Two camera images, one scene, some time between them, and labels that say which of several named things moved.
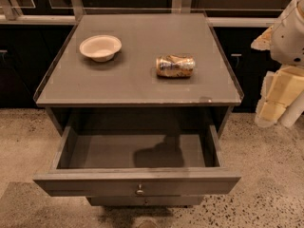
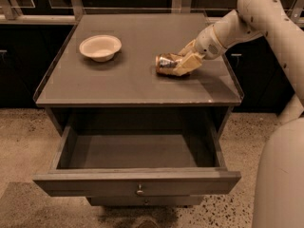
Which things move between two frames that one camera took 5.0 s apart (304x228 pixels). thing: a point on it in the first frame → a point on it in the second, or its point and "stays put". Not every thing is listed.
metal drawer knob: (140, 191) stays put
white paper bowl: (102, 47) stays put
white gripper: (289, 43) → (207, 44)
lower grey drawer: (147, 200) stays put
